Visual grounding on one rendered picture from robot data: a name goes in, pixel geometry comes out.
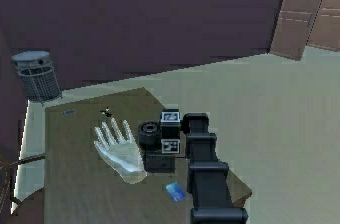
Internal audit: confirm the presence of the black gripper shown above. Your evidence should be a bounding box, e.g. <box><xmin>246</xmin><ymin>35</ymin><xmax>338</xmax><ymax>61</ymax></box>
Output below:
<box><xmin>137</xmin><ymin>119</ymin><xmax>177</xmax><ymax>175</ymax></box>

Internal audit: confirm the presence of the white hand statue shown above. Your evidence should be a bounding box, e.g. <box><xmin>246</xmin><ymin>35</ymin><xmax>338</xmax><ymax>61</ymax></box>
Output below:
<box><xmin>93</xmin><ymin>117</ymin><xmax>149</xmax><ymax>185</ymax></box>

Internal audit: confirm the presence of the small grey flat object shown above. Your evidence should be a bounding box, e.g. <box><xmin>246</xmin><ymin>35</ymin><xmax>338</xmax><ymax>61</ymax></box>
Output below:
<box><xmin>60</xmin><ymin>108</ymin><xmax>78</xmax><ymax>117</ymax></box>

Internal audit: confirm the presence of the brown wooden table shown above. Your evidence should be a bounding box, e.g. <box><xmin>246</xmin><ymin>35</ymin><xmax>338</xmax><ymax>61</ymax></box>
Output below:
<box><xmin>43</xmin><ymin>86</ymin><xmax>253</xmax><ymax>224</ymax></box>

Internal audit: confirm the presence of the grey mesh waste bin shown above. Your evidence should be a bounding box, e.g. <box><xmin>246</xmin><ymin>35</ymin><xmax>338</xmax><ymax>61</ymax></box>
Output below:
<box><xmin>10</xmin><ymin>49</ymin><xmax>63</xmax><ymax>104</ymax></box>

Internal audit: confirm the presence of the brown wooden door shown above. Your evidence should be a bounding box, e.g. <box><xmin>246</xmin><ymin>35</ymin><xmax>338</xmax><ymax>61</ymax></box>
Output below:
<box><xmin>306</xmin><ymin>0</ymin><xmax>340</xmax><ymax>53</ymax></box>
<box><xmin>269</xmin><ymin>0</ymin><xmax>323</xmax><ymax>62</ymax></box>

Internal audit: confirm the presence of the small black key ring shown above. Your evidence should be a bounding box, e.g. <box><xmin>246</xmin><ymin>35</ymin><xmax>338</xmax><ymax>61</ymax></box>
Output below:
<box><xmin>99</xmin><ymin>106</ymin><xmax>113</xmax><ymax>119</ymax></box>

